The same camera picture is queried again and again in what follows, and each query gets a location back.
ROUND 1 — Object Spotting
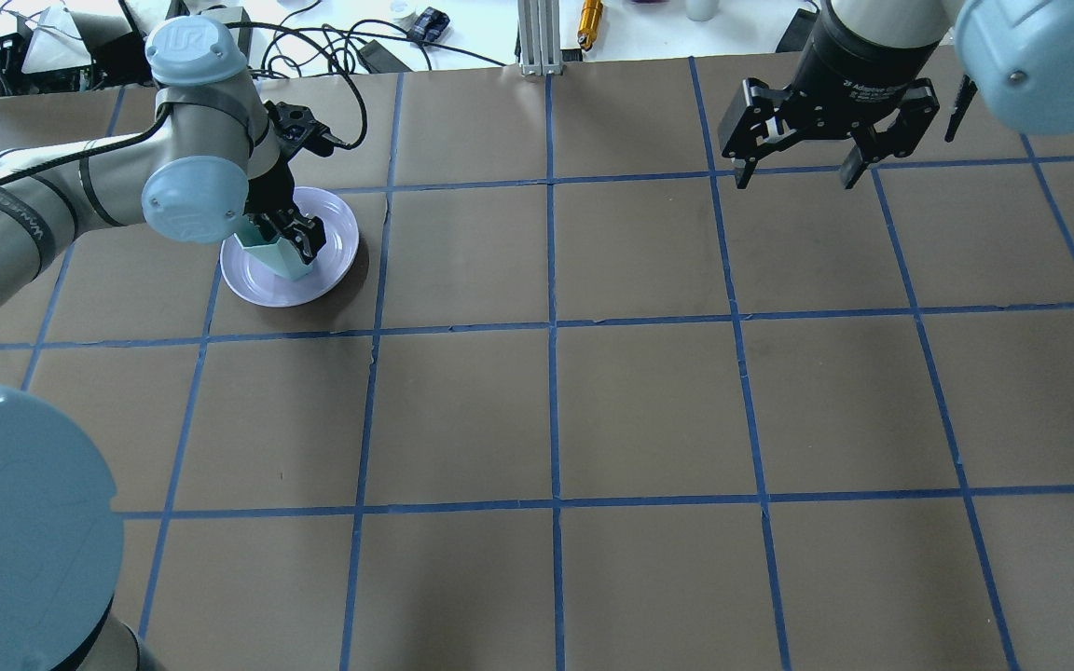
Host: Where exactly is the mint green faceted cup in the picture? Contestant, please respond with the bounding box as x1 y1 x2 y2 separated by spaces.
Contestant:
222 229 314 283

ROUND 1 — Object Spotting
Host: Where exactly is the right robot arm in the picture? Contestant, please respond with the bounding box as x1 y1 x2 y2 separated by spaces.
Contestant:
720 1 1074 188

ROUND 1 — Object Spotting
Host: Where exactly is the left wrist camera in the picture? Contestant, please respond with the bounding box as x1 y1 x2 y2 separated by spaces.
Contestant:
264 101 340 161

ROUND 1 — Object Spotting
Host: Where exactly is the aluminium frame post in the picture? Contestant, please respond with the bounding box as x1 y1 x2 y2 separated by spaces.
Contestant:
516 0 564 77

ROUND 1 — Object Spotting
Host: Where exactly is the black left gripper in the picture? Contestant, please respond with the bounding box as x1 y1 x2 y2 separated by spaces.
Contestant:
244 158 326 265

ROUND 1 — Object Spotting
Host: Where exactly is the black power adapter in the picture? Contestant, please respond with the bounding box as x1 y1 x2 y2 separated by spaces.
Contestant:
355 41 412 74

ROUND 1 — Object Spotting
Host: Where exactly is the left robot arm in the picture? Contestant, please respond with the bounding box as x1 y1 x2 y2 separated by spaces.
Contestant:
0 16 325 670

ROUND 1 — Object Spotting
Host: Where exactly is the lavender round plate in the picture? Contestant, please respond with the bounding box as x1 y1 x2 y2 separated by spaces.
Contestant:
220 186 361 308

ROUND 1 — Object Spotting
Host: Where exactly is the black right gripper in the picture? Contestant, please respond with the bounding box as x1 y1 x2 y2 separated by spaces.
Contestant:
719 11 941 190

